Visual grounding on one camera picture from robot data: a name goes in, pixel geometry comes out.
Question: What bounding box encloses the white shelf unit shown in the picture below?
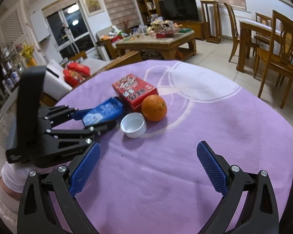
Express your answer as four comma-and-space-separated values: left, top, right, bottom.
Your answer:
0, 42, 37, 147

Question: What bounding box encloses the near wooden dining chair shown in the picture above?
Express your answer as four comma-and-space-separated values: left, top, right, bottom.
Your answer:
254, 10, 293, 108

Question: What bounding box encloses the orange fruit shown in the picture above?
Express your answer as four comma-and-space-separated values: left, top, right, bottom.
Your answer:
141, 95, 167, 122

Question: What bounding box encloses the framed sunflower picture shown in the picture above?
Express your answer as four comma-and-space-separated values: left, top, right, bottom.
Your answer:
82, 0, 104, 17

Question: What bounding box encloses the white small bowl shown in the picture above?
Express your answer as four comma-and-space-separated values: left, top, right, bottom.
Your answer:
120, 113, 147, 139

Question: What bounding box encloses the wooden plant stand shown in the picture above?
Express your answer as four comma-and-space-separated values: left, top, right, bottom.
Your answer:
200, 0, 222, 44

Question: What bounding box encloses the wooden sofa with cushions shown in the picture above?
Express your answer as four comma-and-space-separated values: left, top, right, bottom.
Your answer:
43, 51, 142, 102

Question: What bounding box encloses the red pillow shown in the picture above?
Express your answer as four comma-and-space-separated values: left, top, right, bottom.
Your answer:
63, 69, 85, 88
67, 62, 91, 77

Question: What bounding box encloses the blue tissue packet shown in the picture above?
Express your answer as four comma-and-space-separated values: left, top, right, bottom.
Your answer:
82, 97, 125, 127

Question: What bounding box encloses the wooden tv cabinet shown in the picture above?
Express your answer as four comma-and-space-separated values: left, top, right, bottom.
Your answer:
175, 21, 205, 40

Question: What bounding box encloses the purple round tablecloth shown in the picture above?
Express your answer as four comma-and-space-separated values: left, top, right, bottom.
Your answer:
60, 61, 293, 233

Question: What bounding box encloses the red pillow lower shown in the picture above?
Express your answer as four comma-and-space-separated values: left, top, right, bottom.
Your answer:
63, 69, 85, 88

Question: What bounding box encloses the wooden armchair with toys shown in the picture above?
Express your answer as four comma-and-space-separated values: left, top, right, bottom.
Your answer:
96, 25, 124, 60

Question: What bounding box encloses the wooden dining chair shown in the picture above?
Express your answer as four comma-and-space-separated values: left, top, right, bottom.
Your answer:
224, 3, 259, 62
254, 10, 293, 108

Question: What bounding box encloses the left white gloved hand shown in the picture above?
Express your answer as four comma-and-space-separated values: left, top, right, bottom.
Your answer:
0, 160, 54, 194

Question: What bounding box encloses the wooden dining table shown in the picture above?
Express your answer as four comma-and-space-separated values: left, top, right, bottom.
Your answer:
236, 18, 293, 73

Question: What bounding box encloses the black television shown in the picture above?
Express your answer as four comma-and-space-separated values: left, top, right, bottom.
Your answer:
159, 0, 199, 21

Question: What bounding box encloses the far wooden dining chair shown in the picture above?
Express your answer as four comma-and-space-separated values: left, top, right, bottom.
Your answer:
224, 3, 259, 62

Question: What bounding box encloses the wooden coffee table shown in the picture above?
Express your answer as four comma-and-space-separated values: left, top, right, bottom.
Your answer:
116, 30, 197, 61

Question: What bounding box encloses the red pillow upper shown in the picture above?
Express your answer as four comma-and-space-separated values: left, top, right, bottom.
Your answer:
67, 62, 91, 77

